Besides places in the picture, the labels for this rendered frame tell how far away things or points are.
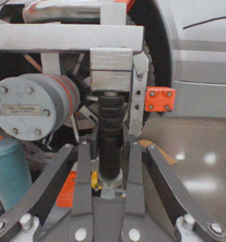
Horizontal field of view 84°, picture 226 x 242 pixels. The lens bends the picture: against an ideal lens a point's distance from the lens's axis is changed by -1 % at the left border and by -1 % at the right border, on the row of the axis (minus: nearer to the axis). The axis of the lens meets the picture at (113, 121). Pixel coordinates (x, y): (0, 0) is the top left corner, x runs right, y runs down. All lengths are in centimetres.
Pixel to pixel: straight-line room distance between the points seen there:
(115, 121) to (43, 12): 16
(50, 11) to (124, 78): 13
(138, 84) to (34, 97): 26
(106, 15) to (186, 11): 46
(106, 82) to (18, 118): 20
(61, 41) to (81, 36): 3
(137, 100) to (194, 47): 32
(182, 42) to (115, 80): 47
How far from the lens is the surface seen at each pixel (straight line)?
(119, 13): 20
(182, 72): 60
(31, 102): 28
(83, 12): 21
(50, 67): 42
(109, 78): 16
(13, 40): 23
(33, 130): 30
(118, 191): 100
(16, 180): 46
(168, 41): 59
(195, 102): 65
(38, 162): 55
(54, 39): 21
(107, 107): 16
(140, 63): 38
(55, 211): 89
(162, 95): 41
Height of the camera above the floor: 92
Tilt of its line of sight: 20 degrees down
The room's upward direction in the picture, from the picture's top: 1 degrees clockwise
